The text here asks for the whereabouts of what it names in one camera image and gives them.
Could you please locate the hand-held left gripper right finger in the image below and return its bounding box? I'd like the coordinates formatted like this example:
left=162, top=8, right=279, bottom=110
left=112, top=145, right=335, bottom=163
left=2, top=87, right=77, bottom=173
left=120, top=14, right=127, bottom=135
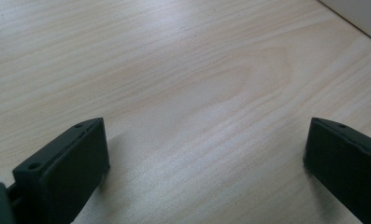
left=303, top=117, right=371, bottom=224

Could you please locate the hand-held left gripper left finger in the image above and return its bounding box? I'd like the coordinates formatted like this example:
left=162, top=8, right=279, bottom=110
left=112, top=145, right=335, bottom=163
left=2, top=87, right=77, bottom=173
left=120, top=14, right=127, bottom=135
left=12, top=117, right=111, bottom=224

